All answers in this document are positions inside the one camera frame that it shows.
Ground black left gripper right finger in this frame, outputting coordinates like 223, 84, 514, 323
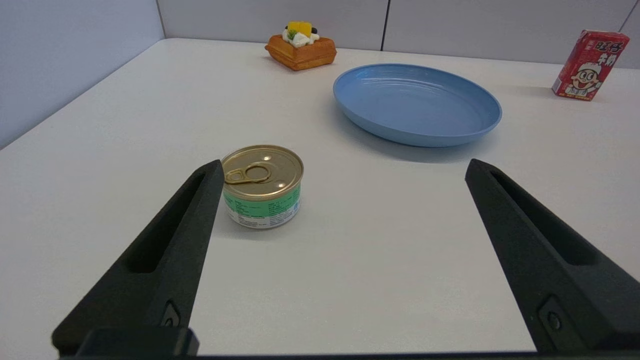
465, 159, 640, 353

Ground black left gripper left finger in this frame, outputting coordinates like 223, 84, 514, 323
51, 160, 225, 357

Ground red cartoon milk carton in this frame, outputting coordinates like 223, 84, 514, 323
551, 29, 631, 102

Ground gold lid green label can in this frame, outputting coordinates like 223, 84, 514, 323
221, 145, 305, 230

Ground orange toy waffle with fruit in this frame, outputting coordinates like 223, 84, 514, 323
264, 21, 337, 72

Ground blue oval plate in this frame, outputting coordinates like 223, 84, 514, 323
333, 63, 503, 148

